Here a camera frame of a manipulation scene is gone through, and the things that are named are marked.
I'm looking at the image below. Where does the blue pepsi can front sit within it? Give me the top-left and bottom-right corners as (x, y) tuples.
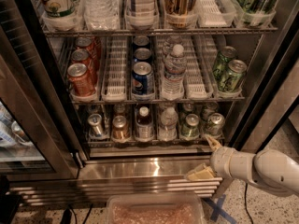
(132, 62), (154, 95)

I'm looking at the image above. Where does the silver can front bottom shelf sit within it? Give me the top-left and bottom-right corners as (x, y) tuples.
(88, 114), (105, 137)

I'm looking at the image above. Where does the orange can shelf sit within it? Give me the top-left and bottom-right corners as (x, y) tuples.
(71, 49), (97, 84)
(67, 63), (95, 97)
(75, 36), (101, 70)

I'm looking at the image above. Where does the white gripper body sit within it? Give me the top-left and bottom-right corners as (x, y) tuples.
(210, 147), (259, 182)

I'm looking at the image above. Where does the green can front bottom shelf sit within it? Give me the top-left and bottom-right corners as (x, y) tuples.
(180, 114), (199, 140)

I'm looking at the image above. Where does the orange can rear middle shelf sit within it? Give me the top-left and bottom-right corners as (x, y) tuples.
(75, 36), (101, 70)

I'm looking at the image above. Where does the black cable right floor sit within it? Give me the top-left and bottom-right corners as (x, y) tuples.
(243, 184), (255, 224)

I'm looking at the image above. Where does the orange can front middle shelf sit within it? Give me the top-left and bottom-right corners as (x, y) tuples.
(67, 63), (95, 97)

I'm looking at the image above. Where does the clear water bottle bottom shelf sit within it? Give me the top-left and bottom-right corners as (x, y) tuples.
(158, 107), (178, 141)

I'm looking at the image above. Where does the green can front middle shelf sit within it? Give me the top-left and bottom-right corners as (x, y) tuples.
(218, 60), (248, 92)

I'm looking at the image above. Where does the empty white tray left middle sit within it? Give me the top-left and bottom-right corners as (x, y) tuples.
(101, 36), (127, 102)

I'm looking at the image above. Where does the water bottle top shelf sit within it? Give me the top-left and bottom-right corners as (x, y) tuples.
(82, 0), (120, 31)

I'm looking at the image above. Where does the white labelled bottle top shelf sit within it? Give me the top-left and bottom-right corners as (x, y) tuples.
(127, 0), (156, 29)

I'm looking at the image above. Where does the empty white tray top shelf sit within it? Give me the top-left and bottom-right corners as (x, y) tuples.
(197, 0), (236, 28)

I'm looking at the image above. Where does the green can rear bottom shelf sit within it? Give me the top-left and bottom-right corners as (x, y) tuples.
(179, 103), (194, 122)

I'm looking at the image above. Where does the bronze can front bottom shelf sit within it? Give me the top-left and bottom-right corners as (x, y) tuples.
(112, 115), (130, 140)

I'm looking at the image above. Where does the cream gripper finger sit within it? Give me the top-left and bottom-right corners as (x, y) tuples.
(206, 135), (222, 151)
(185, 163), (216, 181)

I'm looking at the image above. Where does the green can right rear bottom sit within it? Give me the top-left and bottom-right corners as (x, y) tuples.
(200, 102), (219, 121)

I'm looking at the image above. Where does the blue pepsi can rear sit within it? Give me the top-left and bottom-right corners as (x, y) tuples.
(132, 35), (150, 50)

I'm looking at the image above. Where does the fridge door right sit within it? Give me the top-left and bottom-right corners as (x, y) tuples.
(229, 14), (299, 152)

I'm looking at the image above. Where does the green can right front bottom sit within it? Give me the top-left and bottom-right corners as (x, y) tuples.
(203, 113), (225, 137)

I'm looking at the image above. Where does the blue pepsi can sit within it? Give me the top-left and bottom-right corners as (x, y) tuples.
(133, 48), (152, 63)
(132, 62), (154, 95)
(132, 35), (150, 50)

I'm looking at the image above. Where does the empty white tray right middle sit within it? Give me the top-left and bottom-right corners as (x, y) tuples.
(182, 36), (212, 100)

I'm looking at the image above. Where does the green can rear middle shelf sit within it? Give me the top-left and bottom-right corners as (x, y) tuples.
(212, 46), (236, 81)

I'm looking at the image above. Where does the black cables left floor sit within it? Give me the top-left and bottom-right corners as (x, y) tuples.
(59, 203), (94, 224)

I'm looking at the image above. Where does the dark soda bottle white cap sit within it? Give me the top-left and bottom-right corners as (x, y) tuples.
(136, 106), (154, 141)

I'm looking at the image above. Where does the fridge glass door left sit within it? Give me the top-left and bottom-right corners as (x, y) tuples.
(0, 0), (85, 182)

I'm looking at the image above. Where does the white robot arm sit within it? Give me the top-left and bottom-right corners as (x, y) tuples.
(185, 134), (299, 197)

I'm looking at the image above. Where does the water bottle middle shelf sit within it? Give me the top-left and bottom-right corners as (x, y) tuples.
(163, 44), (187, 93)

